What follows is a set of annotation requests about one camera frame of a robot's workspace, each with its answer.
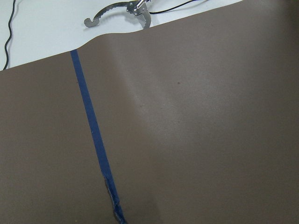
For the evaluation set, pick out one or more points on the brown paper table cover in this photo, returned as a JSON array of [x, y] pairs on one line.
[[199, 119]]

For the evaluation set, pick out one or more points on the silver reacher grabber tool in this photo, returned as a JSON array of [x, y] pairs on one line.
[[135, 8]]

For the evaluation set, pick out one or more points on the blue tape strip by shirt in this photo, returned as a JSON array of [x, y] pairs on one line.
[[97, 139]]

